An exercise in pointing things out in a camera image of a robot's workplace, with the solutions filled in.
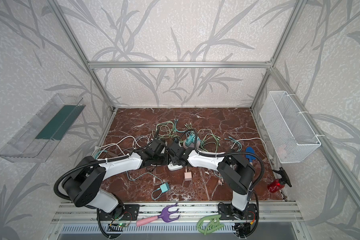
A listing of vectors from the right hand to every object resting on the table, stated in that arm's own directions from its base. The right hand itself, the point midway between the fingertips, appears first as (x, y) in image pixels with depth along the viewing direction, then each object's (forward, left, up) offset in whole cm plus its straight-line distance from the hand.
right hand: (176, 152), depth 91 cm
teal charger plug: (-20, +5, -3) cm, 21 cm away
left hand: (-2, +2, 0) cm, 3 cm away
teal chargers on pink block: (+8, -9, +2) cm, 12 cm away
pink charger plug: (-14, -7, -2) cm, 16 cm away
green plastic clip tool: (-36, -17, -4) cm, 40 cm away
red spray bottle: (-21, -52, +4) cm, 56 cm away
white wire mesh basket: (-8, -51, +30) cm, 60 cm away
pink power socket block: (+6, -10, -3) cm, 12 cm away
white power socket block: (-9, +1, -2) cm, 9 cm away
